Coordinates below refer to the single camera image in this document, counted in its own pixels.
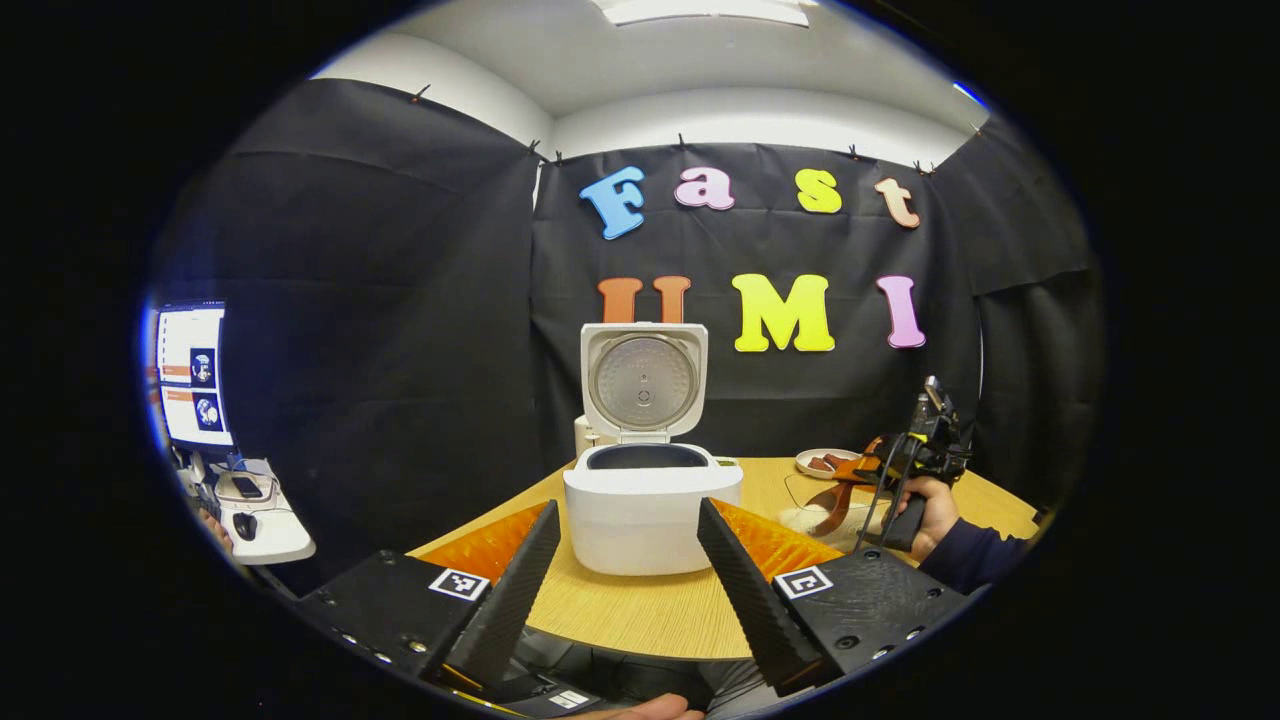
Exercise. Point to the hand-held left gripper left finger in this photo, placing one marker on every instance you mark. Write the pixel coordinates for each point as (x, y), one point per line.
(510, 600)

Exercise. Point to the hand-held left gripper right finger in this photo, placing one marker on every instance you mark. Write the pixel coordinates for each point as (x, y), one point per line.
(755, 600)

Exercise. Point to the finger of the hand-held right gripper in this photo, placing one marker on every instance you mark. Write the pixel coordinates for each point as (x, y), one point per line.
(862, 465)

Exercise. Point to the brown wooden spoon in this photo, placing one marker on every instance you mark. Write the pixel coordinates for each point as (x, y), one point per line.
(835, 500)

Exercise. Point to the white rice cooker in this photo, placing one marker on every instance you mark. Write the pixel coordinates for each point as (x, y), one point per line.
(640, 520)

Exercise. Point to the brown meat piece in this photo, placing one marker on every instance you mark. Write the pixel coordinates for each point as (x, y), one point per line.
(820, 463)

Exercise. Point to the white round plate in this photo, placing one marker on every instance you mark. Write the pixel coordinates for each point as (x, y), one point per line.
(810, 470)

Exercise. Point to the white toaster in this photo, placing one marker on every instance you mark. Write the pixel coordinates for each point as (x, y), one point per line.
(584, 440)

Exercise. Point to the white side desk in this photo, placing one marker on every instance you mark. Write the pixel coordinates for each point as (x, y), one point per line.
(280, 545)

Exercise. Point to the black computer mouse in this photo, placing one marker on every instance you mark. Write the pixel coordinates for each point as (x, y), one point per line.
(245, 526)

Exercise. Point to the black smartphone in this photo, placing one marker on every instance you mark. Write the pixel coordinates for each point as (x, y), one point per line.
(246, 486)

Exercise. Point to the black backdrop cloth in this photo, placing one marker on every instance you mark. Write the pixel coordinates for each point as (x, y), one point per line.
(400, 300)

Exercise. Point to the small ceiling light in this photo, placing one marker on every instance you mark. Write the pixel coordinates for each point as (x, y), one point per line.
(968, 93)

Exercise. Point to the row of cloth clips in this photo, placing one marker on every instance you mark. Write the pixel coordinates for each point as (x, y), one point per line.
(682, 142)

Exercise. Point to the computer monitor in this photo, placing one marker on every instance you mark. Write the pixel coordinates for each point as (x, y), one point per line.
(195, 375)

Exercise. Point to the large ceiling light panel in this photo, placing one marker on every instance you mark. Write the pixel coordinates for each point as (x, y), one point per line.
(705, 8)

